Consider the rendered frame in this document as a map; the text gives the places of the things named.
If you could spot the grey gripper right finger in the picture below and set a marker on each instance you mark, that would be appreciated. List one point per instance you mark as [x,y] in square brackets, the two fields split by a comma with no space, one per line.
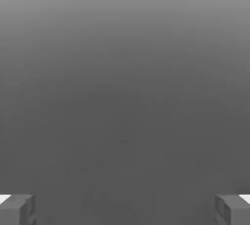
[234,211]

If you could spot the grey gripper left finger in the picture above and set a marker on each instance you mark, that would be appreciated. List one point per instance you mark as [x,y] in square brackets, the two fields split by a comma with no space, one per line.
[17,211]

